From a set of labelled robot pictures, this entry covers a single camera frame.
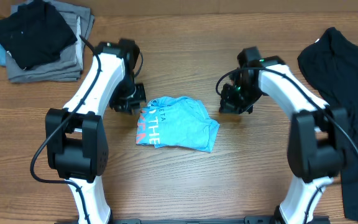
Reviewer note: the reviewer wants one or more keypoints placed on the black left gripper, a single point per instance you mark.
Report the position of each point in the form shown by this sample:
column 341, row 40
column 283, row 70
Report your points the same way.
column 127, row 107

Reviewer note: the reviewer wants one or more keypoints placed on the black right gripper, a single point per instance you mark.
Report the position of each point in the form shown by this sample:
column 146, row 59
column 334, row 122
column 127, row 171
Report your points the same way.
column 228, row 104

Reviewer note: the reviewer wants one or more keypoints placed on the light blue t-shirt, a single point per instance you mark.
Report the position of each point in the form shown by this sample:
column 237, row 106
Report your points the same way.
column 182, row 122

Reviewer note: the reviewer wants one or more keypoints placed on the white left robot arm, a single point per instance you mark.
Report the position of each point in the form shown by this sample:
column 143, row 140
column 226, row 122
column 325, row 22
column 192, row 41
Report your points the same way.
column 76, row 142

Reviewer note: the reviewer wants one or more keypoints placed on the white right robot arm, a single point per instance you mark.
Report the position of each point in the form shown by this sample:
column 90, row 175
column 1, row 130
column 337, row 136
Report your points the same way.
column 318, row 144

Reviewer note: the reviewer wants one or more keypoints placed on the folded grey shirt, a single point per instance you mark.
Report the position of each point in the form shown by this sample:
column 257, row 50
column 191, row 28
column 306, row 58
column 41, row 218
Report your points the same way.
column 70, row 65

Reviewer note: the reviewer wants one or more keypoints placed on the black shirt at right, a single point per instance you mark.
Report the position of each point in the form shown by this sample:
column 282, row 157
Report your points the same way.
column 330, row 66

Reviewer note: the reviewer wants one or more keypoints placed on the folded black shirt on stack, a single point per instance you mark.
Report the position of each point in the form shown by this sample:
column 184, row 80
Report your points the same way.
column 35, row 34

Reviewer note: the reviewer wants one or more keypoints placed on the folded light blue shirt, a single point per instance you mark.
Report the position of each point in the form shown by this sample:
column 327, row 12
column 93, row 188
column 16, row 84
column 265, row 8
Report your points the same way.
column 2, row 56

